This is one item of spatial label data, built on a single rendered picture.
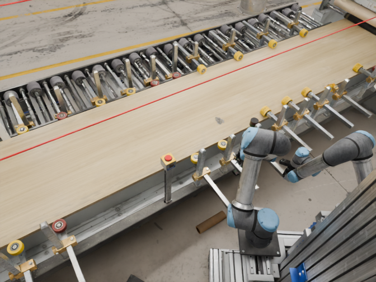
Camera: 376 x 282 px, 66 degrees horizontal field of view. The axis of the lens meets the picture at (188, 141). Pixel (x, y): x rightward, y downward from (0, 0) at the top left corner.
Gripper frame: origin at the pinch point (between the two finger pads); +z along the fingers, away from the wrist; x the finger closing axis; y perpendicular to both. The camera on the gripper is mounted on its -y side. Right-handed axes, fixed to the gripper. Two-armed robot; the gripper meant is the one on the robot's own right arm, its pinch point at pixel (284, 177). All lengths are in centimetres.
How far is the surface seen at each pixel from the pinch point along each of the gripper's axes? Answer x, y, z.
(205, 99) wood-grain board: -8, -92, -7
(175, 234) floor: -73, -32, 83
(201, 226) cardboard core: -50, -23, 75
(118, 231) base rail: -120, -31, 13
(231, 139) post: -31, -33, -28
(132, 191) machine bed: -98, -54, 13
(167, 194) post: -82, -32, 1
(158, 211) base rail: -90, -30, 13
